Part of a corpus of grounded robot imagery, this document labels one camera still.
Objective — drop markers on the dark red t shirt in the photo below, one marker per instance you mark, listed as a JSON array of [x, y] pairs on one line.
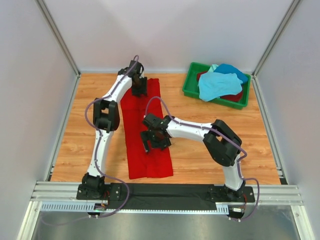
[[213, 85]]

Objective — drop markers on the green plastic bin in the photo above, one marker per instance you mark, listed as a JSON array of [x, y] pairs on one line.
[[190, 87]]

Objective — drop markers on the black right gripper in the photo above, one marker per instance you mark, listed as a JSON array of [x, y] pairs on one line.
[[146, 136]]

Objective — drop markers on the aluminium corner post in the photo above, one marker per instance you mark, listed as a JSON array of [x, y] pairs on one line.
[[54, 28], [277, 34]]

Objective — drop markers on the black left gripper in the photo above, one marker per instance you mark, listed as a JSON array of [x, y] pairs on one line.
[[143, 90]]

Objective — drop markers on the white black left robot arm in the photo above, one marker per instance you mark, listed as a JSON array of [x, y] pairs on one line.
[[103, 115]]

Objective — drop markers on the left aluminium corner post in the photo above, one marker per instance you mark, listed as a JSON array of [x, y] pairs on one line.
[[54, 28]]

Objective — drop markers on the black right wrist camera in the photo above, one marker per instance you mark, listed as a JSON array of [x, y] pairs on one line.
[[153, 122]]

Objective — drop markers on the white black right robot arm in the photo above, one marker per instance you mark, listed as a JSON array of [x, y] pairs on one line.
[[223, 145]]

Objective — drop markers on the light blue t shirt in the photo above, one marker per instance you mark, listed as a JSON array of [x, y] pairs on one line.
[[221, 82]]

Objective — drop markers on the right aluminium corner post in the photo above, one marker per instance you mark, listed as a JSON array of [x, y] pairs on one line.
[[277, 34]]

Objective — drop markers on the grey slotted cable duct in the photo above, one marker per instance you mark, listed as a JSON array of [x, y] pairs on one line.
[[50, 206]]

